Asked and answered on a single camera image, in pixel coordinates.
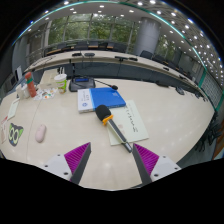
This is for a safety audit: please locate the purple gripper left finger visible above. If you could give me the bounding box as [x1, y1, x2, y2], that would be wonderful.
[43, 142, 91, 184]

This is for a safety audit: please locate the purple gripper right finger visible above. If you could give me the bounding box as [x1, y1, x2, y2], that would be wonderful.
[132, 143, 180, 186]

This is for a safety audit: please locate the pink computer mouse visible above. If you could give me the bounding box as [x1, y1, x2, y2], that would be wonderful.
[35, 124, 47, 143]

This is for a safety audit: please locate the pale green paper sheet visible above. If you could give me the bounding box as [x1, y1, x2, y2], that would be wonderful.
[110, 100, 149, 142]

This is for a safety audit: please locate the black handheld microphone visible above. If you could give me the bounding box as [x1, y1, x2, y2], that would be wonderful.
[95, 105, 132, 153]

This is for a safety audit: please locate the owl cartoon sticker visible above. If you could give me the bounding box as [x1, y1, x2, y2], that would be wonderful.
[8, 123, 24, 147]

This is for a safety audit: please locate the blue and white book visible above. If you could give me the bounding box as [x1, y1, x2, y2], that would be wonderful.
[78, 87, 126, 113]

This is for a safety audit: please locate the colourful printed leaflet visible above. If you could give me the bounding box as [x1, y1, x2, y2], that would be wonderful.
[34, 88, 57, 100]

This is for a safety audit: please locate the black conference microphone unit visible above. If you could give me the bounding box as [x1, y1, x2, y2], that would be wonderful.
[68, 76, 119, 93]

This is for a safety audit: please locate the white green paper cup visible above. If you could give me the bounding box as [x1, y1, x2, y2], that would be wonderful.
[54, 74, 67, 94]

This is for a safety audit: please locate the orange bottle green band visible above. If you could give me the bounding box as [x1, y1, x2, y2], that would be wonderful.
[25, 72, 37, 98]

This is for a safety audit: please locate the long curved conference desk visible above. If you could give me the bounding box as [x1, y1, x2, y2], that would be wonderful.
[26, 50, 203, 94]

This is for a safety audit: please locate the black office chair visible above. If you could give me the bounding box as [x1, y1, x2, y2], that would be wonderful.
[140, 50, 153, 60]

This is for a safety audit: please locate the grey round pillar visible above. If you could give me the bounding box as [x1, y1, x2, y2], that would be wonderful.
[133, 17, 161, 55]

